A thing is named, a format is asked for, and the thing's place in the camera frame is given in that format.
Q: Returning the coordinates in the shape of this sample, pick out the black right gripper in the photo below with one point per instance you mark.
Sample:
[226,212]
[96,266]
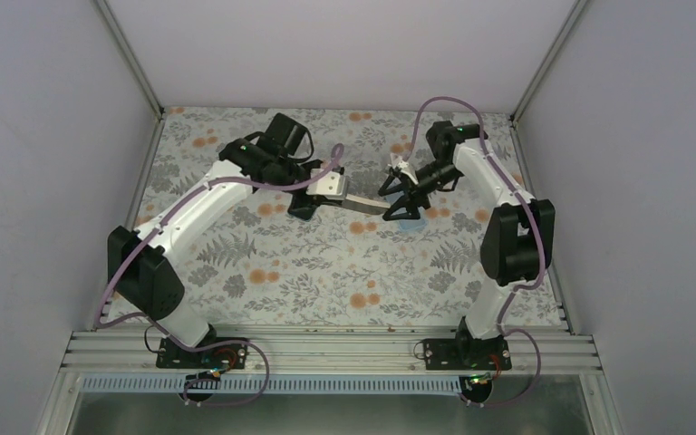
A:
[409,201]

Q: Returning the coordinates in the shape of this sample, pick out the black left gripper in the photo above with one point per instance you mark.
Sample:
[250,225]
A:
[323,201]

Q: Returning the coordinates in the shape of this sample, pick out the black phone from case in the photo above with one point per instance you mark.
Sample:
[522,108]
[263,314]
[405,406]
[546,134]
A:
[302,213]

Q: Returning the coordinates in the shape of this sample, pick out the black bare phone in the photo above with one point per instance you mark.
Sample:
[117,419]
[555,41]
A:
[366,207]

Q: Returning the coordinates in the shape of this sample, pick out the beige phone case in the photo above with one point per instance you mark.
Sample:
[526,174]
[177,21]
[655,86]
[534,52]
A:
[363,201]

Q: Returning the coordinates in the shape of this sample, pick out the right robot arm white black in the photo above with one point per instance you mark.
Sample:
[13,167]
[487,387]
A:
[517,245]

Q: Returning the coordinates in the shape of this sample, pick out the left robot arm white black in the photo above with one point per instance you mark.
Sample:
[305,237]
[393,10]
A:
[141,261]

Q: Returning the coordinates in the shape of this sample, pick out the floral patterned table mat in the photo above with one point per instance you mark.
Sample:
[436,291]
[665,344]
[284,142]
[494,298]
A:
[258,265]

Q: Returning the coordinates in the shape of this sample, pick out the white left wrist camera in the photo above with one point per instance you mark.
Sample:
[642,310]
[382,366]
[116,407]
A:
[332,186]

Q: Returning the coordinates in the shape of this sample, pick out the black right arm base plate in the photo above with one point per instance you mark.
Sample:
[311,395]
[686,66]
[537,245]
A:
[470,355]

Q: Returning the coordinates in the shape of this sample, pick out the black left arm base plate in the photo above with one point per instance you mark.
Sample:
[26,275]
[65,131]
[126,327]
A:
[231,354]

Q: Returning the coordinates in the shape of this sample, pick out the aluminium front rail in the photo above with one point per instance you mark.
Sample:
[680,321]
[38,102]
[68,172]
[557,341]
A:
[350,350]

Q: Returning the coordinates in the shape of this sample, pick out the white slotted cable duct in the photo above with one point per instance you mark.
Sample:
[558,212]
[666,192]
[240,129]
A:
[249,384]

